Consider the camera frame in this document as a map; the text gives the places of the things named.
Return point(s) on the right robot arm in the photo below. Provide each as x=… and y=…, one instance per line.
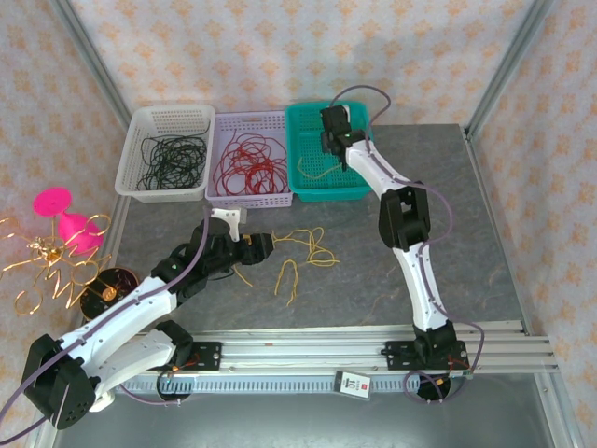
x=415, y=280

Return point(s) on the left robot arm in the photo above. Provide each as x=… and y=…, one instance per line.
x=130, y=308

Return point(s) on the lavender plastic basket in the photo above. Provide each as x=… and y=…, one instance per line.
x=252, y=200

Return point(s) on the teal plastic basket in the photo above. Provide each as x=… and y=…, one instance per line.
x=326, y=191

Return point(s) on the black round tin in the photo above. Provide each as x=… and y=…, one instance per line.
x=122, y=280

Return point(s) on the pink plastic goblet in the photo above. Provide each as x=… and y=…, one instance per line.
x=70, y=224

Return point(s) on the white plastic basket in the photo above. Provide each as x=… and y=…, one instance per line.
x=163, y=114

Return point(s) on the white label card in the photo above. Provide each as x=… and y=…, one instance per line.
x=352, y=385

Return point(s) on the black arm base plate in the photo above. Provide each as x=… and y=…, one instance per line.
x=396, y=354
x=210, y=354

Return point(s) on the aluminium mounting rail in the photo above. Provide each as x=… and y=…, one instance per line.
x=303, y=350

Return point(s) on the aluminium frame post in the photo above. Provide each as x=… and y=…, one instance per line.
x=91, y=60
x=510, y=60

